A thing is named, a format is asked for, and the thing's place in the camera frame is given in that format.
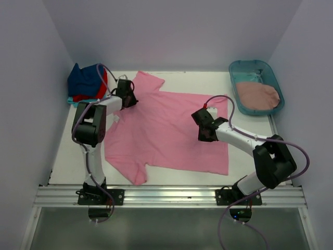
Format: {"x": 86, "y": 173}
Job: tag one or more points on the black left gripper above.
{"x": 133, "y": 101}

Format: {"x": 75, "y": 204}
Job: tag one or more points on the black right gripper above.
{"x": 202, "y": 138}

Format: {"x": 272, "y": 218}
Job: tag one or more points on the pink t-shirt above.
{"x": 159, "y": 131}

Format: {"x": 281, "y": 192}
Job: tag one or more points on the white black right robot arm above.
{"x": 272, "y": 159}

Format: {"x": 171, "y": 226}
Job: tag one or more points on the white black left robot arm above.
{"x": 89, "y": 130}

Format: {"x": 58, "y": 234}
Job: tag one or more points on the folded red t-shirt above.
{"x": 102, "y": 86}

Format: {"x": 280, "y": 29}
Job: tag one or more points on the folded blue t-shirt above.
{"x": 71, "y": 78}

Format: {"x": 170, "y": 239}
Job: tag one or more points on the folded teal t-shirt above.
{"x": 74, "y": 101}

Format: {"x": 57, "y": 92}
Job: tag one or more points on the salmon pink cloth in bin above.
{"x": 257, "y": 96}

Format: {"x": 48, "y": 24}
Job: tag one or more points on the teal plastic bin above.
{"x": 254, "y": 71}

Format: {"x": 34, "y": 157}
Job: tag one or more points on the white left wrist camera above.
{"x": 123, "y": 77}

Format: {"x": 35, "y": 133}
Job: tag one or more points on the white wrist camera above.
{"x": 213, "y": 112}
{"x": 123, "y": 77}

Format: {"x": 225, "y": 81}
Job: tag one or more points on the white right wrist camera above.
{"x": 213, "y": 112}

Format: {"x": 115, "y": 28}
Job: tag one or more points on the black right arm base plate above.
{"x": 227, "y": 195}

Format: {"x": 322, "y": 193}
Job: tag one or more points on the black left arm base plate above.
{"x": 116, "y": 197}

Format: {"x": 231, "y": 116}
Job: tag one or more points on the aluminium mounting rail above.
{"x": 168, "y": 196}

